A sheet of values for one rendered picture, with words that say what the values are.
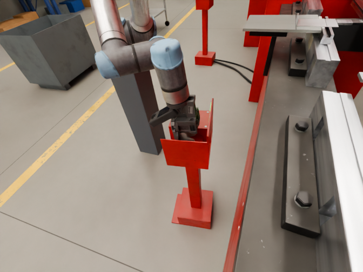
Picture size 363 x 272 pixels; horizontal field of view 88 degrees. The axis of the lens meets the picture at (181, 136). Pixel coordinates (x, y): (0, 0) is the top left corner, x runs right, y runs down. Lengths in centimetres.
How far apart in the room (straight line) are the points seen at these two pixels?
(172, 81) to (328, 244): 43
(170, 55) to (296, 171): 37
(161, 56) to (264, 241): 43
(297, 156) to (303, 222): 14
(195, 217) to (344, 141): 92
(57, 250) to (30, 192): 58
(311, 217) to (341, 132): 18
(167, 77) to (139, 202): 111
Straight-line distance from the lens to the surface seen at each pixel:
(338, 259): 36
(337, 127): 49
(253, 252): 40
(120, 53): 57
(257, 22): 94
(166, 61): 47
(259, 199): 44
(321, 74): 77
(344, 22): 96
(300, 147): 51
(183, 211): 123
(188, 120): 57
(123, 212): 146
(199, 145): 61
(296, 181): 45
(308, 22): 94
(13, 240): 180
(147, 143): 156
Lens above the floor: 126
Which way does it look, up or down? 46 degrees down
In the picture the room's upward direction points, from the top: 8 degrees counter-clockwise
